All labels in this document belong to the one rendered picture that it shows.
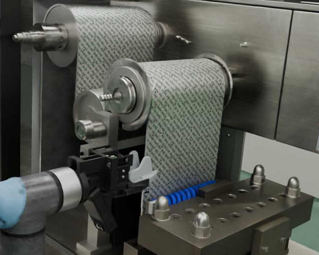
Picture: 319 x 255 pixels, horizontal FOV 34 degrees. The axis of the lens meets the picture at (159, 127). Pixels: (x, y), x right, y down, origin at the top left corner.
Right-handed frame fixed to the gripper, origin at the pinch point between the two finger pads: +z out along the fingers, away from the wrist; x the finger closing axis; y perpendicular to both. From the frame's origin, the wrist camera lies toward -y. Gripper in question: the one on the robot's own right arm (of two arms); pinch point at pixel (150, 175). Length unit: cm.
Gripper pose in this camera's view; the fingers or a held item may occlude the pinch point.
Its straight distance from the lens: 108.4
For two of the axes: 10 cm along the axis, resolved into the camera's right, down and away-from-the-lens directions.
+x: -7.0, -2.4, 6.7
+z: 7.1, -1.4, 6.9
